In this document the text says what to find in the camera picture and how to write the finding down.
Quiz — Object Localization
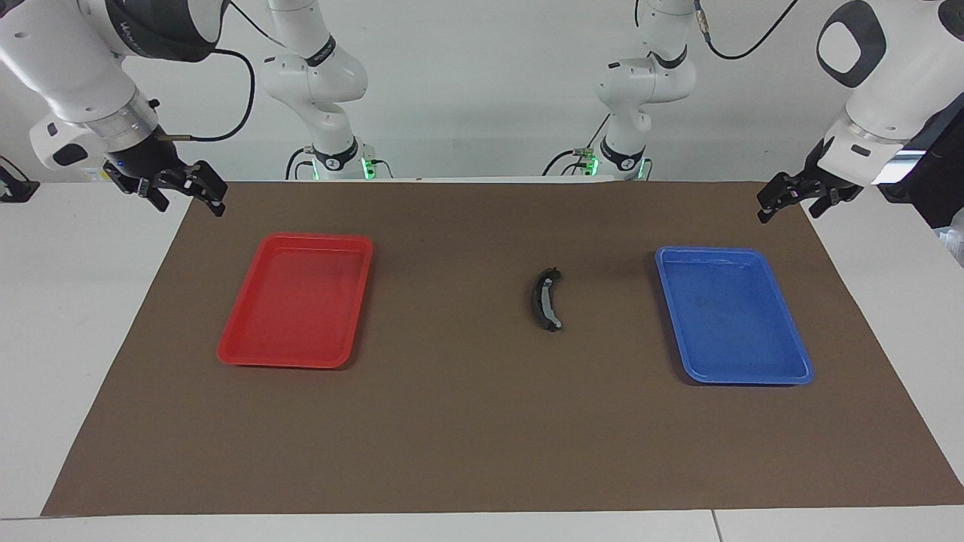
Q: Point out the black base cable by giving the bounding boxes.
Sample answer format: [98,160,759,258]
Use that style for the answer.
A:
[285,146,316,181]
[544,113,612,178]

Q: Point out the dark monitor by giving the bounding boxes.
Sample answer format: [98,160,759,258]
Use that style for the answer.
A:
[870,90,964,230]

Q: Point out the red plastic tray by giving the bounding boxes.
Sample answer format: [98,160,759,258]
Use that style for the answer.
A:
[217,232,374,370]

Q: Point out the brown table mat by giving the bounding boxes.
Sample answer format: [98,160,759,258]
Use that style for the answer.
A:
[41,180,964,517]

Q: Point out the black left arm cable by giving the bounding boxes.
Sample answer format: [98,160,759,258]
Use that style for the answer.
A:
[691,0,799,61]

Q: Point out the blue plastic tray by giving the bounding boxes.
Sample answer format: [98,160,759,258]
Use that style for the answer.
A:
[654,245,815,386]

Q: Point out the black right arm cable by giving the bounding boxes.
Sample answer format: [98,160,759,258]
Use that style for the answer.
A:
[164,0,302,143]

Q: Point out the black clamp device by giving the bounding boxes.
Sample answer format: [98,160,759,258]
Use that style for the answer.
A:
[0,155,41,203]

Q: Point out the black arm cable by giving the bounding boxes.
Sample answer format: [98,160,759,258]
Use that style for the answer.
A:
[691,0,799,61]
[164,0,302,143]

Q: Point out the curved brake pad grey ends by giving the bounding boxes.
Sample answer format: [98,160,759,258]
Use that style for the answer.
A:
[532,265,566,333]

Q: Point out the clear plastic item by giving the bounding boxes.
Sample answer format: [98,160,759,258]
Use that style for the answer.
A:
[936,209,964,266]

